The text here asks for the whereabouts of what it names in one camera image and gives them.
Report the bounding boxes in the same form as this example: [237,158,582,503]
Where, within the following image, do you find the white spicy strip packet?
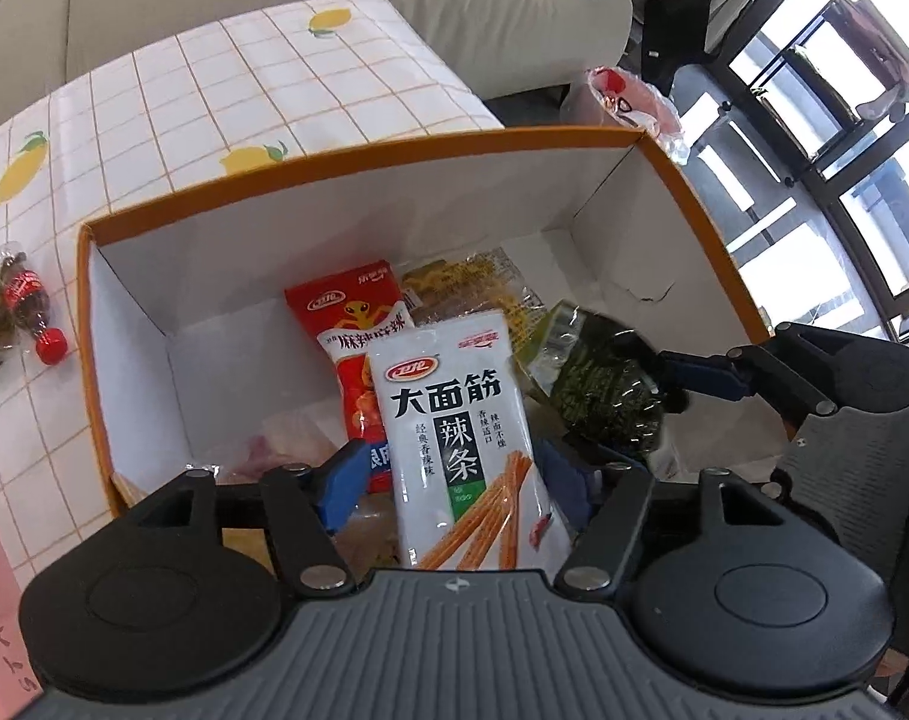
[365,313,577,573]

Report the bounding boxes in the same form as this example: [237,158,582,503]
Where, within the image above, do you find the dark green seaweed packet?
[527,300,686,478]

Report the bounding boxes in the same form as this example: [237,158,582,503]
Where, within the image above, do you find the hanging pink cloth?
[829,0,909,122]

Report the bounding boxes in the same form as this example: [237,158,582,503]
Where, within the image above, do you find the small cola bottle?
[0,258,70,367]

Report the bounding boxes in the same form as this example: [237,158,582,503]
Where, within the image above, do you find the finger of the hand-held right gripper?
[653,328,838,422]
[761,465,802,509]

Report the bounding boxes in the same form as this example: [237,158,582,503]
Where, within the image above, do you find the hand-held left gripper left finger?
[105,439,371,593]

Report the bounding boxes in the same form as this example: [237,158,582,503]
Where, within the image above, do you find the black bag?
[640,0,734,95]

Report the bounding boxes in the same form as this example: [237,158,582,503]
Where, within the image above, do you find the red and white plastic bag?
[559,66,689,163]

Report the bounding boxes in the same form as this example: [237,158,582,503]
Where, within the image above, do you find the pink and white printed tablecloth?
[0,0,505,720]

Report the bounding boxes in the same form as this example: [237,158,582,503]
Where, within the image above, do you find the red snack packet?
[284,261,418,494]

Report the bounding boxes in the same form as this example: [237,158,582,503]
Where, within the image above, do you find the black window frame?
[671,0,909,350]

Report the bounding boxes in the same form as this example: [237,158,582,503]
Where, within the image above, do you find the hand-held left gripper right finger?
[536,439,809,593]

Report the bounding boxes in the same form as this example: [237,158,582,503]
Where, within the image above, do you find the clear packet of yellow twists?
[400,246,554,370]

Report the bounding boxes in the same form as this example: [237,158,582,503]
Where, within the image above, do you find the orange cardboard box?
[75,126,775,524]

